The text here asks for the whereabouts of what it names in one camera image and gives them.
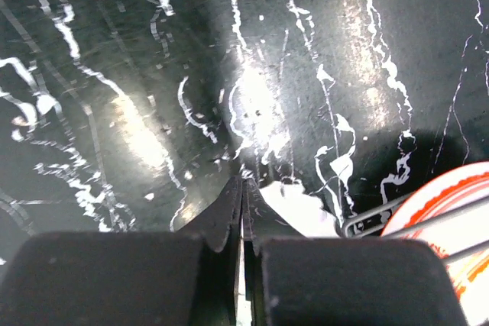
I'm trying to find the red patterned bowl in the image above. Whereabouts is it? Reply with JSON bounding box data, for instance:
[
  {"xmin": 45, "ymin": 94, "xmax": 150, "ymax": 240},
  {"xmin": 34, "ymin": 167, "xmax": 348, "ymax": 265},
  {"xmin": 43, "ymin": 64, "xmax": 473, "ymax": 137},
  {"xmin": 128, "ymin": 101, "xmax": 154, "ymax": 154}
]
[{"xmin": 401, "ymin": 161, "xmax": 488, "ymax": 325}]

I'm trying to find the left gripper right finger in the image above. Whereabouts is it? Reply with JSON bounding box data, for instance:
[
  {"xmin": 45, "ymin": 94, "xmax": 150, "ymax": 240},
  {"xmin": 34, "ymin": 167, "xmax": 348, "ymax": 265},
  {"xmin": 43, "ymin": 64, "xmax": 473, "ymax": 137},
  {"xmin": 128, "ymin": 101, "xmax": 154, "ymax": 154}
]
[{"xmin": 242, "ymin": 179, "xmax": 466, "ymax": 325}]

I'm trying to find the black wire dish rack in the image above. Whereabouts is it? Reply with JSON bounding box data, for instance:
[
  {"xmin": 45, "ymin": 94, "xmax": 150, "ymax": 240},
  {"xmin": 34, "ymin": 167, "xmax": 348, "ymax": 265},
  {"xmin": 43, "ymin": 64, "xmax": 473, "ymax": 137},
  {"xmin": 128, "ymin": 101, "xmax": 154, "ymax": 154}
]
[{"xmin": 342, "ymin": 192, "xmax": 489, "ymax": 266}]

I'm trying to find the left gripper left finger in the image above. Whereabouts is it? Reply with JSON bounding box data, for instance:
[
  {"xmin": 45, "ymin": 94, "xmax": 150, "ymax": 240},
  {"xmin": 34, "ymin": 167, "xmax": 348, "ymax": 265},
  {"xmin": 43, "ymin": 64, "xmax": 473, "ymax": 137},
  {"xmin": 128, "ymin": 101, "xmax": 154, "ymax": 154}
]
[{"xmin": 1, "ymin": 176, "xmax": 243, "ymax": 325}]

